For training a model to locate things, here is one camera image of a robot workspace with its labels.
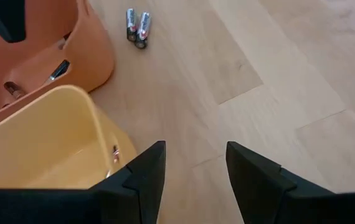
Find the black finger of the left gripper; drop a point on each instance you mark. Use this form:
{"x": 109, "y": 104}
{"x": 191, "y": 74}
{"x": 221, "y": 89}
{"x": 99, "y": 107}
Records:
{"x": 3, "y": 15}

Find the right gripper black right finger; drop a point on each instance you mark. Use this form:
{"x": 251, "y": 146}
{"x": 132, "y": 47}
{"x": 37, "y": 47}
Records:
{"x": 305, "y": 208}

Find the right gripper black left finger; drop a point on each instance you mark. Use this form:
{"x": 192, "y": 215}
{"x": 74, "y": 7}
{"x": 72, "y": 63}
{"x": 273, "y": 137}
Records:
{"x": 56, "y": 208}

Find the orange plastic bin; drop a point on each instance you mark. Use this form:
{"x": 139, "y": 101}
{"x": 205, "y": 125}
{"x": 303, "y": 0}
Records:
{"x": 87, "y": 62}

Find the yellow plastic bin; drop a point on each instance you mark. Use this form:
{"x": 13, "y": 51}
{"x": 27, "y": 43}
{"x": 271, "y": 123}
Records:
{"x": 40, "y": 140}

